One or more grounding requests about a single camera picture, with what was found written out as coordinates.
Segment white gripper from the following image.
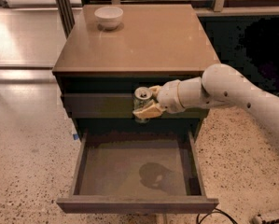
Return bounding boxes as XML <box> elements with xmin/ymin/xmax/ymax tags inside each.
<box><xmin>133</xmin><ymin>79</ymin><xmax>185</xmax><ymax>119</ymax></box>

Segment green soda can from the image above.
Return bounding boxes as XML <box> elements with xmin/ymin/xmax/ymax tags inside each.
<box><xmin>133</xmin><ymin>86</ymin><xmax>154</xmax><ymax>124</ymax></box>

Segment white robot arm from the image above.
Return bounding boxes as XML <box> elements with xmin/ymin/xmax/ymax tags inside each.
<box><xmin>133</xmin><ymin>63</ymin><xmax>279</xmax><ymax>137</ymax></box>

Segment brown drawer cabinet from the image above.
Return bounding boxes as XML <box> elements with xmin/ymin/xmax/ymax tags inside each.
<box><xmin>52</xmin><ymin>5</ymin><xmax>219</xmax><ymax>137</ymax></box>

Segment closed top drawer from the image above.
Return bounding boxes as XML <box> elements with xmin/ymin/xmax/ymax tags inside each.
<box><xmin>61</xmin><ymin>92</ymin><xmax>215</xmax><ymax>119</ymax></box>

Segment open middle drawer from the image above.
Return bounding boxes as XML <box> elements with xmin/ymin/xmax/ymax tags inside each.
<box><xmin>57</xmin><ymin>133</ymin><xmax>218</xmax><ymax>215</ymax></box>

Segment blue tape piece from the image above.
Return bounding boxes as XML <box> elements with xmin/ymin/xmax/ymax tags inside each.
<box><xmin>73</xmin><ymin>133</ymin><xmax>79</xmax><ymax>140</ymax></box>

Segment white ceramic bowl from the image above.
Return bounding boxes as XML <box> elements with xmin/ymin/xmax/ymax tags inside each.
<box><xmin>94</xmin><ymin>6</ymin><xmax>123</xmax><ymax>30</ymax></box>

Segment grey power strip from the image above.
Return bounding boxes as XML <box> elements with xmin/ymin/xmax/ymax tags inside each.
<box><xmin>252</xmin><ymin>209</ymin><xmax>279</xmax><ymax>224</ymax></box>

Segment black cable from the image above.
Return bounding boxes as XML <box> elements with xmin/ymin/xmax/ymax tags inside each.
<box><xmin>196</xmin><ymin>208</ymin><xmax>238</xmax><ymax>224</ymax></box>

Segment dark metal post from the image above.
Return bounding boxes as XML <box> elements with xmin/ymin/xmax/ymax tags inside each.
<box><xmin>55</xmin><ymin>0</ymin><xmax>75</xmax><ymax>37</ymax></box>

